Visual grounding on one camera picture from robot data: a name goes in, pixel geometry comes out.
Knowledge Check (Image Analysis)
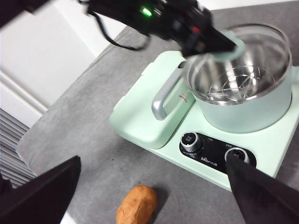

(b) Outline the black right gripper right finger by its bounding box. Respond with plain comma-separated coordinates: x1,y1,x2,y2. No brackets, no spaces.
225,155,299,224

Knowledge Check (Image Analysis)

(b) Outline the brown potato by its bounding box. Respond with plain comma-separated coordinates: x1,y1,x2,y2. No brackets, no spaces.
116,185,158,224

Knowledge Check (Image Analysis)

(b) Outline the mint green steamer pot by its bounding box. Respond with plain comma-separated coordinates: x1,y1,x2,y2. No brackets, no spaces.
185,23,299,134

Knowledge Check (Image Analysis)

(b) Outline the silver control knob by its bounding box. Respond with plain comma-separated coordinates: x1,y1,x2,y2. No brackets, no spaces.
224,148,250,168
181,132,203,152

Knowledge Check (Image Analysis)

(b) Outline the mint green griddle cover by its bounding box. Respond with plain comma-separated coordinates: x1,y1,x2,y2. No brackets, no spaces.
108,50,197,150

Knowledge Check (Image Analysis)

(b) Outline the grey ribbed panel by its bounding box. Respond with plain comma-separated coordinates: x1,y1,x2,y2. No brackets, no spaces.
0,108,37,189

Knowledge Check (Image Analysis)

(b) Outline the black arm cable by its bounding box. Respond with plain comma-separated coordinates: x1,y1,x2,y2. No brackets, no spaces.
78,0,150,51

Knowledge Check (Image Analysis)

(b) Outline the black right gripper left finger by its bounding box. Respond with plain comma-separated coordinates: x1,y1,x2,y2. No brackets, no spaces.
0,155,82,224

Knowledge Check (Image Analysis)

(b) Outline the glass pot lid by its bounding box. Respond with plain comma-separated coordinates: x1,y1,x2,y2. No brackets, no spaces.
186,23,292,77

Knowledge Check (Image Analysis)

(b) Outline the chrome griddle cover handle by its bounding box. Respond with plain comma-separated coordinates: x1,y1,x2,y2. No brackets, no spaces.
151,67,187,121

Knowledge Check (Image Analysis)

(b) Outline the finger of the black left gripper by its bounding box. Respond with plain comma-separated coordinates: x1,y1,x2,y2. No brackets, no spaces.
182,24,236,58

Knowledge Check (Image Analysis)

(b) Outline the mint green breakfast machine base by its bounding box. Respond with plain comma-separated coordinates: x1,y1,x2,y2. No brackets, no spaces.
108,50,299,193

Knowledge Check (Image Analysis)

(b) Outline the steel steamer rack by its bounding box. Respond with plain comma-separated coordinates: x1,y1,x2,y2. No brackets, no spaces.
206,66,261,102

